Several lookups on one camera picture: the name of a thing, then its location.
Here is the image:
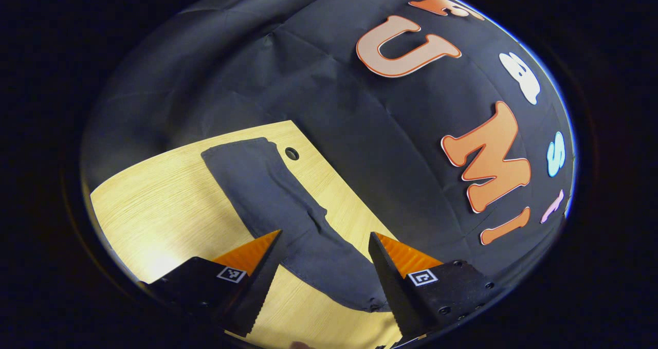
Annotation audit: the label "black backdrop cloth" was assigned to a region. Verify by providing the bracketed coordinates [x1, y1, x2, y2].
[80, 0, 576, 288]

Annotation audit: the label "dark grey jeans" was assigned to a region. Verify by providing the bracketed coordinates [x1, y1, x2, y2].
[200, 137, 394, 314]

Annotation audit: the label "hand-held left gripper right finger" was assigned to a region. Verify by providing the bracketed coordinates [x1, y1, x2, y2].
[368, 231, 496, 340]

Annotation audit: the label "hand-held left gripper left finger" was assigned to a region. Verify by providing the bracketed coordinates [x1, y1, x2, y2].
[145, 229, 287, 338]

